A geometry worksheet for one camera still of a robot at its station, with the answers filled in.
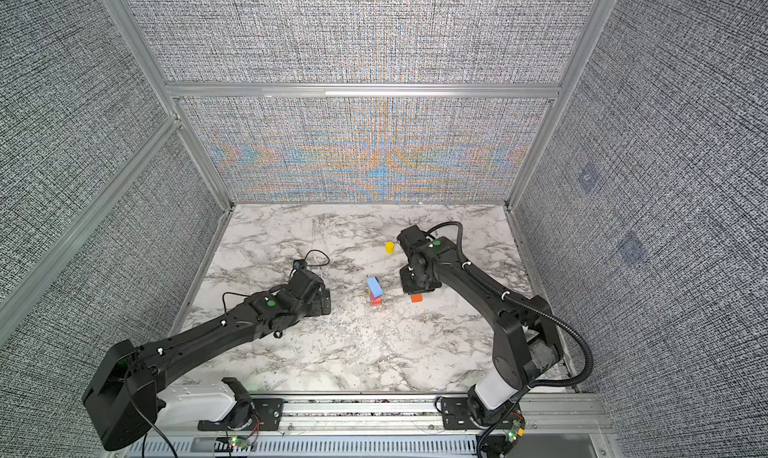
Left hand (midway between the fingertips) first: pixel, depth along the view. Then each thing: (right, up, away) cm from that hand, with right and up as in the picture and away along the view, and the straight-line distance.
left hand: (317, 299), depth 85 cm
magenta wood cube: (+17, -1, +5) cm, 17 cm away
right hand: (+28, +4, +1) cm, 28 cm away
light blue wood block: (+16, +3, +3) cm, 17 cm away
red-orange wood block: (+28, +1, -2) cm, 28 cm away
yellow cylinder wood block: (+21, +14, +21) cm, 33 cm away
